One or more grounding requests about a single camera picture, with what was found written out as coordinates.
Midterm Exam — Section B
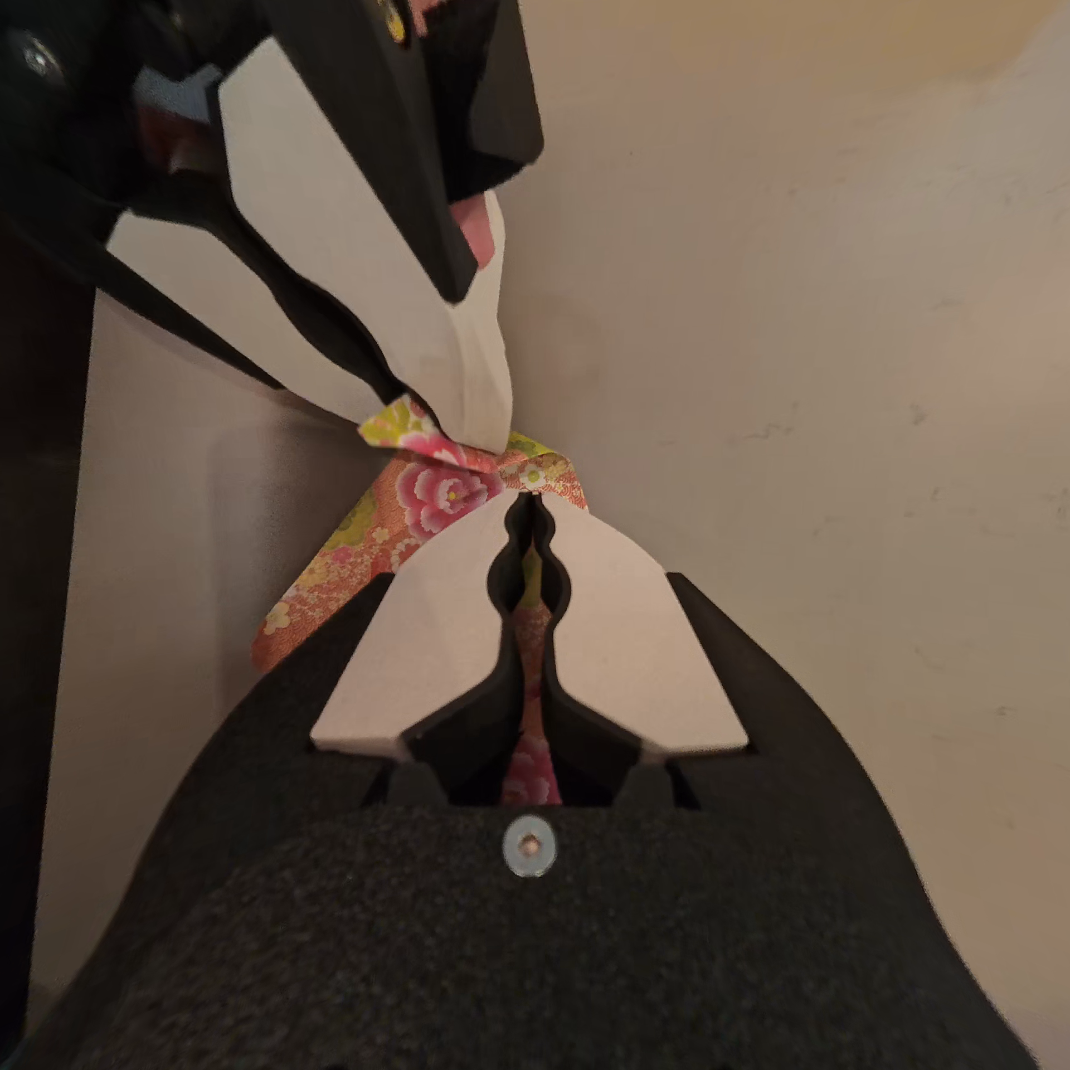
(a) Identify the floral origami paper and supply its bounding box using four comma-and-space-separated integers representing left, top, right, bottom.
251, 397, 593, 808

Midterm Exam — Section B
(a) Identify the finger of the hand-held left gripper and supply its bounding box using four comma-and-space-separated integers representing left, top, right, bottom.
219, 59, 513, 454
106, 211, 396, 421

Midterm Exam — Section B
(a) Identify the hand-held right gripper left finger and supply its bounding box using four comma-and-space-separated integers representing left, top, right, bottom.
309, 493, 533, 808

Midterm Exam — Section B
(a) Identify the person's left hand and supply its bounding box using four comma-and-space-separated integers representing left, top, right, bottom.
450, 194, 498, 264

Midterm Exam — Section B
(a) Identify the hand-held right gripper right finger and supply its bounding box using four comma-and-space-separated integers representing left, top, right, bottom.
532, 493, 749, 808

